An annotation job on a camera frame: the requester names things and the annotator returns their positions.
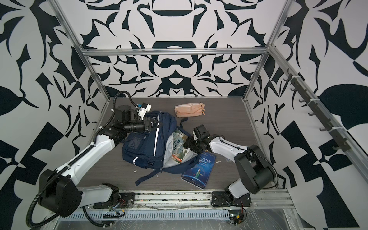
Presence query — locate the illustrated comic book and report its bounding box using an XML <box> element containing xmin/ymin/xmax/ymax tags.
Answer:
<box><xmin>172</xmin><ymin>128</ymin><xmax>194</xmax><ymax>164</ymax></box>

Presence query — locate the blue Little Prince book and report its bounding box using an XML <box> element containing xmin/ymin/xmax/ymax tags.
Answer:
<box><xmin>181</xmin><ymin>152</ymin><xmax>216</xmax><ymax>189</ymax></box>

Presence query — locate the navy blue backpack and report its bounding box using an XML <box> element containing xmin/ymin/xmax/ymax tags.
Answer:
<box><xmin>122</xmin><ymin>111</ymin><xmax>200</xmax><ymax>186</ymax></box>

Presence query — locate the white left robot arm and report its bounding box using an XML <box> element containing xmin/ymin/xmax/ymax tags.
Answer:
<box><xmin>33</xmin><ymin>103</ymin><xmax>162</xmax><ymax>217</ymax></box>

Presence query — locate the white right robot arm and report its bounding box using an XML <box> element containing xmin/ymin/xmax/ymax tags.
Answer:
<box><xmin>184</xmin><ymin>125</ymin><xmax>277</xmax><ymax>199</ymax></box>

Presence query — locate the pink pencil case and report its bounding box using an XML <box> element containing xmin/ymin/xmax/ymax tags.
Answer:
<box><xmin>174</xmin><ymin>103</ymin><xmax>206</xmax><ymax>118</ymax></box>

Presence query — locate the small green circuit board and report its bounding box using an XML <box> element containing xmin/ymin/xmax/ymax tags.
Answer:
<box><xmin>229</xmin><ymin>209</ymin><xmax>247</xmax><ymax>226</ymax></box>

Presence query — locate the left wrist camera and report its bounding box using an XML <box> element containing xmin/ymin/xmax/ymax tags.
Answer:
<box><xmin>136</xmin><ymin>103</ymin><xmax>151</xmax><ymax>120</ymax></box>

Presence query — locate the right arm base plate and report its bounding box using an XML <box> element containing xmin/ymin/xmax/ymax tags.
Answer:
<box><xmin>211</xmin><ymin>191</ymin><xmax>252</xmax><ymax>208</ymax></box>

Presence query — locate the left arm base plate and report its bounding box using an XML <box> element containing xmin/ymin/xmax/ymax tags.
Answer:
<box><xmin>93</xmin><ymin>192</ymin><xmax>135</xmax><ymax>209</ymax></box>

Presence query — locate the white slotted cable duct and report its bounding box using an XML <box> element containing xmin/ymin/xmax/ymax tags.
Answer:
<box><xmin>58</xmin><ymin>209</ymin><xmax>231</xmax><ymax>221</ymax></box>

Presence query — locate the grey wall hook rack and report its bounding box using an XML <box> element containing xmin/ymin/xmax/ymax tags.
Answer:
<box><xmin>285</xmin><ymin>70</ymin><xmax>352</xmax><ymax>152</ymax></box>

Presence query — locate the black corrugated cable hose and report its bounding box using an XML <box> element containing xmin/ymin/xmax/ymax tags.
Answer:
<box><xmin>25</xmin><ymin>165</ymin><xmax>72</xmax><ymax>228</ymax></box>

